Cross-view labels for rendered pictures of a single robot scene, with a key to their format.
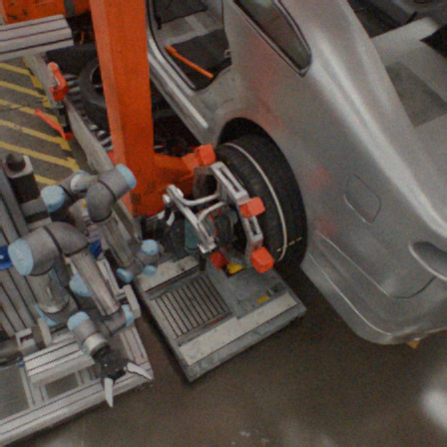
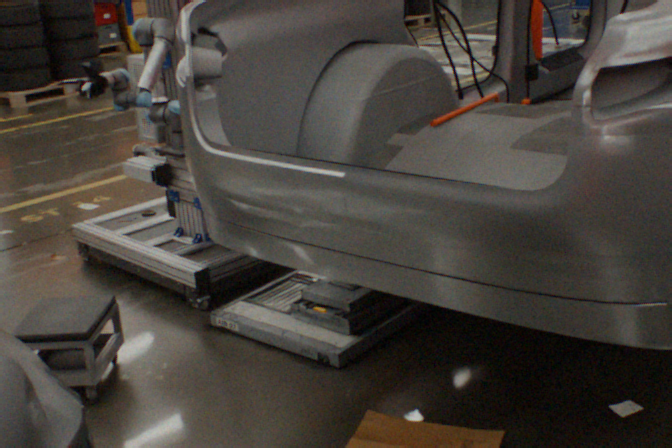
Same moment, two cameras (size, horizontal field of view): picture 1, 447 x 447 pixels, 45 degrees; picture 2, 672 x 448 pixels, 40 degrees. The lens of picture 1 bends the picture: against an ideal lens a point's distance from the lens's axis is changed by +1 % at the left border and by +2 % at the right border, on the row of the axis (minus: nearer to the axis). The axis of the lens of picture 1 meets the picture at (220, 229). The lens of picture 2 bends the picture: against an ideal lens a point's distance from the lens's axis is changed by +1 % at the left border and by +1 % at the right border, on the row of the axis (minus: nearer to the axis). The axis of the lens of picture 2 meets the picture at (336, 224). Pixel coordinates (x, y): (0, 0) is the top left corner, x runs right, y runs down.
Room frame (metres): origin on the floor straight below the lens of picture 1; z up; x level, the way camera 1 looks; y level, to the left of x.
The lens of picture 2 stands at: (0.84, -4.10, 1.93)
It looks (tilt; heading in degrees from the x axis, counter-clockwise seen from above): 19 degrees down; 78
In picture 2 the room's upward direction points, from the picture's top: 4 degrees counter-clockwise
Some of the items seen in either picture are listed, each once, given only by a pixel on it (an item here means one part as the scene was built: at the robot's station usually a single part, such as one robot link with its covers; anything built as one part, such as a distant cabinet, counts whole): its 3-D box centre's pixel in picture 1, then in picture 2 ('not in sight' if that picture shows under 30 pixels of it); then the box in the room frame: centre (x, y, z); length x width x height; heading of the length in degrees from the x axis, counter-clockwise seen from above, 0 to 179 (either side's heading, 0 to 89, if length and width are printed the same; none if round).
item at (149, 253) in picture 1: (148, 253); not in sight; (1.30, 0.32, 0.91); 0.11 x 0.08 x 0.11; 145
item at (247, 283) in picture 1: (242, 256); (350, 263); (1.71, -0.15, 0.32); 0.40 x 0.30 x 0.28; 37
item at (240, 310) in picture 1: (240, 272); (352, 299); (1.72, -0.15, 0.13); 0.50 x 0.36 x 0.10; 37
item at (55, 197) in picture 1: (54, 202); not in sight; (1.48, 0.78, 0.98); 0.13 x 0.12 x 0.14; 145
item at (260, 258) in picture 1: (261, 259); not in sight; (1.36, -0.21, 0.85); 0.09 x 0.08 x 0.07; 37
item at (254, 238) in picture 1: (224, 215); not in sight; (1.61, -0.01, 0.85); 0.54 x 0.07 x 0.54; 37
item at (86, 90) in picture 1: (128, 91); not in sight; (2.98, 0.77, 0.39); 0.66 x 0.66 x 0.24
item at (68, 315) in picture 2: not in sight; (68, 348); (0.40, -0.25, 0.17); 0.43 x 0.36 x 0.34; 73
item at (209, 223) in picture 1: (213, 221); not in sight; (1.57, 0.04, 0.85); 0.21 x 0.14 x 0.14; 127
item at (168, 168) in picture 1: (190, 163); not in sight; (2.08, 0.22, 0.69); 0.52 x 0.17 x 0.35; 127
